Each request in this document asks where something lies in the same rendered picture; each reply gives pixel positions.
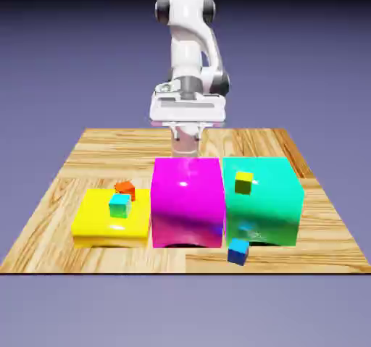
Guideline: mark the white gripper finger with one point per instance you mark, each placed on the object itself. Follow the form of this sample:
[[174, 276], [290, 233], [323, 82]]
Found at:
[[198, 132], [175, 132]]

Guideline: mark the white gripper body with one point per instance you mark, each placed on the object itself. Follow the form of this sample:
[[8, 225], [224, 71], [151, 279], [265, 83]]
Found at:
[[188, 112]]

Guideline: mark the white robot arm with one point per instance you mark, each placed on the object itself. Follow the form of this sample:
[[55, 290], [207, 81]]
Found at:
[[185, 19]]

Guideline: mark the small yellow cube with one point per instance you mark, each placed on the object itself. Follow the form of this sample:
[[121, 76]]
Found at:
[[243, 182]]

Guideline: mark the small orange cube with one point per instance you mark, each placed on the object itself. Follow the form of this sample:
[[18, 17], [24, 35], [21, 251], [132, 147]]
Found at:
[[126, 187]]

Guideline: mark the small cyan cube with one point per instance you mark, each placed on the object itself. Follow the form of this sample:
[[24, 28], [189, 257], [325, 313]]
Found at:
[[119, 206]]

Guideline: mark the small blue cube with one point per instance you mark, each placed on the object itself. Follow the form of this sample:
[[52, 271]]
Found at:
[[238, 251]]

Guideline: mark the large magenta box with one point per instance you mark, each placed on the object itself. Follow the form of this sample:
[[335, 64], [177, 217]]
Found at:
[[188, 208]]

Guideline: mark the large teal box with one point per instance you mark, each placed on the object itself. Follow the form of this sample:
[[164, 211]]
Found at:
[[272, 202]]

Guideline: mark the large yellow box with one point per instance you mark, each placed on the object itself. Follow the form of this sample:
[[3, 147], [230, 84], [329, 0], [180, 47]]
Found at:
[[95, 216]]

